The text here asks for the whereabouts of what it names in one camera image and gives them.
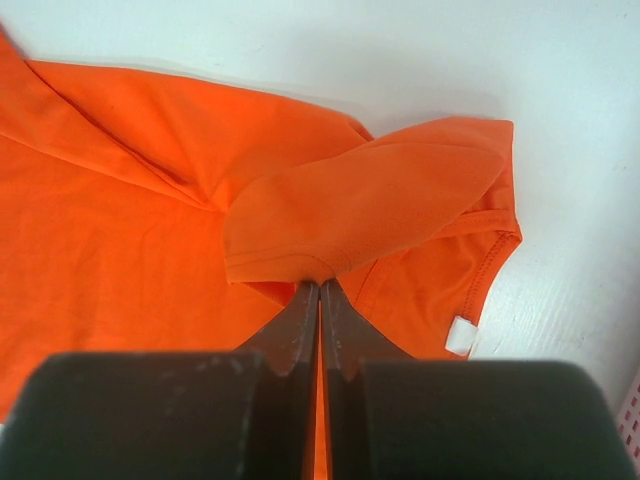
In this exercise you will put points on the white plastic basket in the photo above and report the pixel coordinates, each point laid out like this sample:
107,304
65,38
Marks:
628,419

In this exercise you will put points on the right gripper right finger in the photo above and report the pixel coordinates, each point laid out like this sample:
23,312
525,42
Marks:
391,416

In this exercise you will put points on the orange t shirt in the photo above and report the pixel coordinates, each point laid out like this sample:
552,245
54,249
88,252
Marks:
144,212

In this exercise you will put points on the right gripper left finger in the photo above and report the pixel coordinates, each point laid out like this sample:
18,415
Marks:
248,413

